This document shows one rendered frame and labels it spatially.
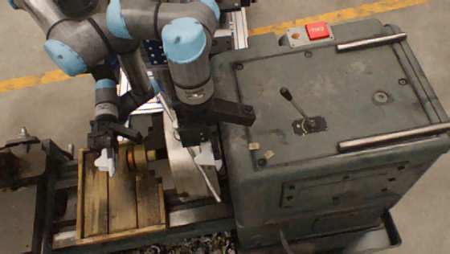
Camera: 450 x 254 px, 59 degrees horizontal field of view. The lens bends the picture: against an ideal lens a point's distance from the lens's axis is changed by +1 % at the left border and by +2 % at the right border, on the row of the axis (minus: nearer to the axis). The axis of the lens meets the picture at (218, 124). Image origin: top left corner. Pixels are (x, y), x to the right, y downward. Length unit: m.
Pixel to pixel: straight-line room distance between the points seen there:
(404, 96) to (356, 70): 0.15
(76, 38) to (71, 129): 1.69
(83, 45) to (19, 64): 2.19
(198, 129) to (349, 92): 0.50
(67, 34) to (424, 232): 1.97
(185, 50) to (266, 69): 0.52
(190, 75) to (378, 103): 0.60
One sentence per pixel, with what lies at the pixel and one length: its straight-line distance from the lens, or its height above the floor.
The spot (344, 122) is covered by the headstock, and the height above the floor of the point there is 1.26.
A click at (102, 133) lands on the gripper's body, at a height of 1.11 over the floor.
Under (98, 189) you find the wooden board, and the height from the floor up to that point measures 0.88.
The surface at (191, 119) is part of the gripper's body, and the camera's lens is 0.82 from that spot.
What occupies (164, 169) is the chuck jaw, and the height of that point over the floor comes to 1.10.
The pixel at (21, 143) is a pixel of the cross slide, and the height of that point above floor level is 0.96.
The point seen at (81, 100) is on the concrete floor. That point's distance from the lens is 2.89.
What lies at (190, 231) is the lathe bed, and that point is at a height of 0.71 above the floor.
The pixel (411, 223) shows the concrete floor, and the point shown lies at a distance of 2.41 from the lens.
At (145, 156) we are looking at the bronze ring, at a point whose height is 1.12.
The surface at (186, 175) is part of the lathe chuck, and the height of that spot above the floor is 1.17.
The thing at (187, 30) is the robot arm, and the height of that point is 1.69.
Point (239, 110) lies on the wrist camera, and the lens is 0.83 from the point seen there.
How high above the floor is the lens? 2.18
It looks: 60 degrees down
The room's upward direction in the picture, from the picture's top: 10 degrees counter-clockwise
